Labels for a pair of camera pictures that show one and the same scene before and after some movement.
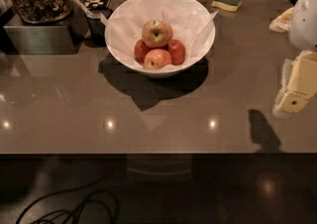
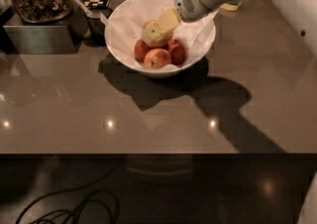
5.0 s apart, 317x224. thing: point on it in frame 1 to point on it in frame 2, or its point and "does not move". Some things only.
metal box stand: [63, 37] does not move
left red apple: [141, 50] does not move
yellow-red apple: [157, 33] does not move
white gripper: [304, 23] to [188, 3]
